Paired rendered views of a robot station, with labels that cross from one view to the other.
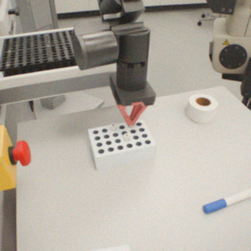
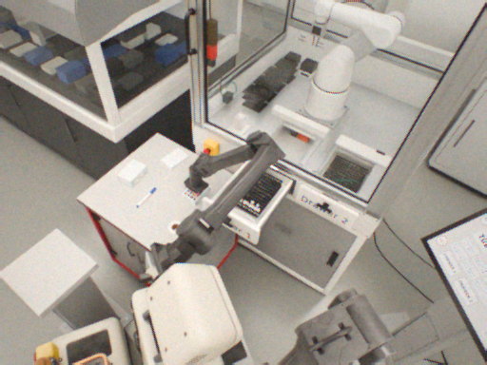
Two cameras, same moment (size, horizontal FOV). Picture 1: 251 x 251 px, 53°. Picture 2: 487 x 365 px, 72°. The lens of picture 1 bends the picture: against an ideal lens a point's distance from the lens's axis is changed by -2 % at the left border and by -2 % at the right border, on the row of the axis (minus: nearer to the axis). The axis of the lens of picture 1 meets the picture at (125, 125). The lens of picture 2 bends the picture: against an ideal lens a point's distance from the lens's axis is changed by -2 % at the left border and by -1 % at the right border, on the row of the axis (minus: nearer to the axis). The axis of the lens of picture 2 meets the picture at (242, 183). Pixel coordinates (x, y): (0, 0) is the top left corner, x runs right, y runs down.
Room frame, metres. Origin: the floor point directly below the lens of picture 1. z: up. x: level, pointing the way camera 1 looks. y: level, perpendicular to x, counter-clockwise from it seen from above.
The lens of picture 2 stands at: (1.27, -0.54, 2.14)
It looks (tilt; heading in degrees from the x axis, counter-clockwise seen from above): 51 degrees down; 136
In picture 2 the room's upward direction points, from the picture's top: 6 degrees clockwise
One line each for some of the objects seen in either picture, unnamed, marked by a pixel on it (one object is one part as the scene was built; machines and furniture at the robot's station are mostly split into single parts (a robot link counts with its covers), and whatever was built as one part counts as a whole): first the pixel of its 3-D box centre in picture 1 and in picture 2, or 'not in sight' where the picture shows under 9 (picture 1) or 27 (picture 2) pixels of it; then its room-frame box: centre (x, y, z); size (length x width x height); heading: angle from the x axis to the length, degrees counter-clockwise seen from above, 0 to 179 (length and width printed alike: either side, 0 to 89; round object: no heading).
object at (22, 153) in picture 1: (19, 153); not in sight; (0.26, 0.16, 0.88); 0.04 x 0.03 x 0.04; 17
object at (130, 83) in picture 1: (131, 74); (196, 180); (0.42, -0.01, 0.92); 0.10 x 0.07 x 0.07; 15
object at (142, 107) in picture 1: (129, 103); not in sight; (0.43, -0.01, 0.85); 0.07 x 0.07 x 0.09; 15
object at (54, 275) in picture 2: not in sight; (76, 300); (0.33, -0.71, 0.38); 0.30 x 0.30 x 0.76; 14
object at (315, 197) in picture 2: (8, 22); (325, 206); (0.86, 0.40, 0.87); 0.29 x 0.02 x 0.11; 17
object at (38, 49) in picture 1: (50, 57); (254, 191); (0.60, 0.19, 0.87); 0.22 x 0.18 x 0.06; 107
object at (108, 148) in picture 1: (121, 143); (196, 192); (0.38, 0.01, 0.78); 0.12 x 0.08 x 0.04; 106
